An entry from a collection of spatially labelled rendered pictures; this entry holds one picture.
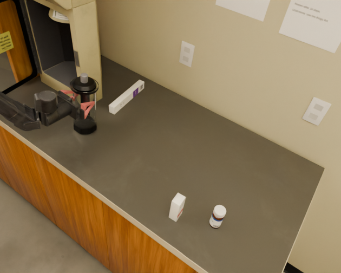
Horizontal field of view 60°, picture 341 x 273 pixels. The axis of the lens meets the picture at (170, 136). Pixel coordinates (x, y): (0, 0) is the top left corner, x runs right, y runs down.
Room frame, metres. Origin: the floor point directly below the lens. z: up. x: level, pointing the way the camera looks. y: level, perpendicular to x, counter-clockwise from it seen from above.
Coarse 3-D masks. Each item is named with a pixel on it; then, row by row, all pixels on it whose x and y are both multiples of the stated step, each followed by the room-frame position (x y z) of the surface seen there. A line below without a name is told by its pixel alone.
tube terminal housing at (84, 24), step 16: (80, 0) 1.08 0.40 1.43; (80, 16) 1.07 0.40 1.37; (96, 16) 1.19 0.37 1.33; (32, 32) 1.19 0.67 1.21; (80, 32) 1.06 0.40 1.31; (96, 32) 1.13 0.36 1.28; (80, 48) 1.05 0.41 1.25; (96, 48) 1.13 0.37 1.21; (80, 64) 1.04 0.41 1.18; (96, 64) 1.12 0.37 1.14; (48, 80) 1.17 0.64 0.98; (96, 80) 1.11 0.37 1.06; (96, 96) 1.11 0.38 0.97
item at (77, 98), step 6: (96, 84) 0.94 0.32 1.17; (72, 90) 0.88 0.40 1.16; (78, 90) 0.88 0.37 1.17; (90, 90) 0.89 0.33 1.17; (78, 96) 0.88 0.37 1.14; (84, 96) 0.88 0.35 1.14; (90, 96) 0.89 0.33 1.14; (78, 102) 0.88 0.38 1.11; (78, 108) 0.88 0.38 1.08; (90, 114) 0.89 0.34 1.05; (78, 120) 0.88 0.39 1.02; (84, 120) 0.88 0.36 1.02; (90, 120) 0.89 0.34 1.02; (78, 126) 0.88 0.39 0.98; (84, 126) 0.88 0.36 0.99; (90, 126) 0.89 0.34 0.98
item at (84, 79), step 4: (80, 76) 0.95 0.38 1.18; (84, 76) 0.92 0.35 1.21; (76, 80) 0.92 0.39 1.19; (80, 80) 0.93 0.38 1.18; (84, 80) 0.91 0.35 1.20; (88, 80) 0.94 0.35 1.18; (92, 80) 0.94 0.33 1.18; (72, 84) 0.90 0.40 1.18; (76, 84) 0.90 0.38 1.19; (80, 84) 0.90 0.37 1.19; (84, 84) 0.90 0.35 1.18; (88, 84) 0.91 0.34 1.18; (92, 84) 0.92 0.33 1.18; (76, 88) 0.89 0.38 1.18; (80, 88) 0.89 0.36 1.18; (84, 88) 0.89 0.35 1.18; (88, 88) 0.89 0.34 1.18; (92, 88) 0.90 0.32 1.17
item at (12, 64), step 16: (0, 16) 1.09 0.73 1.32; (16, 16) 1.15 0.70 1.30; (0, 32) 1.07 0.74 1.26; (16, 32) 1.13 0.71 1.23; (0, 48) 1.05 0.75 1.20; (16, 48) 1.11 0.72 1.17; (0, 64) 1.03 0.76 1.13; (16, 64) 1.09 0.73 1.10; (0, 80) 1.00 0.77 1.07; (16, 80) 1.07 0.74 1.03
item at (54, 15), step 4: (52, 12) 1.14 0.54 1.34; (56, 12) 1.13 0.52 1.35; (52, 16) 1.13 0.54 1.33; (56, 16) 1.12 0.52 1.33; (60, 16) 1.12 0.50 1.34; (64, 16) 1.12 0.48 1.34; (56, 20) 1.12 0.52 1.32; (60, 20) 1.11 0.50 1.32; (64, 20) 1.11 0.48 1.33; (68, 20) 1.12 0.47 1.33
